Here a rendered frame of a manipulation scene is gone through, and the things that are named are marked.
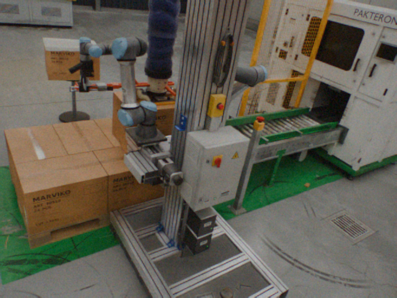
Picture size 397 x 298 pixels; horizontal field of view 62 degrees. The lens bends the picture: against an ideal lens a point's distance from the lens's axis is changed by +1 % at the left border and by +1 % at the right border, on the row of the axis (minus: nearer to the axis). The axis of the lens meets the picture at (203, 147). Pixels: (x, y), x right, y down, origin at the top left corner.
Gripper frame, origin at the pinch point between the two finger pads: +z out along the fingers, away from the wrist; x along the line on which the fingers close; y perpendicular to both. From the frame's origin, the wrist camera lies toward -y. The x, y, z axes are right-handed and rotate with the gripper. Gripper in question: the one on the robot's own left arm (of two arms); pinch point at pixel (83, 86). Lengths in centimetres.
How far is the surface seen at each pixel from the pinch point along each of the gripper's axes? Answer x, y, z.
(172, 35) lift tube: -10, 63, -43
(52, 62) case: 174, 11, 39
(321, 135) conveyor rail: -32, 267, 60
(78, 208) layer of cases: -26, -11, 92
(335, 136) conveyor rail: -30, 302, 68
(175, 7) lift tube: -11, 63, -62
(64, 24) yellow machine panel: 734, 142, 118
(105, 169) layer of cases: -17, 13, 66
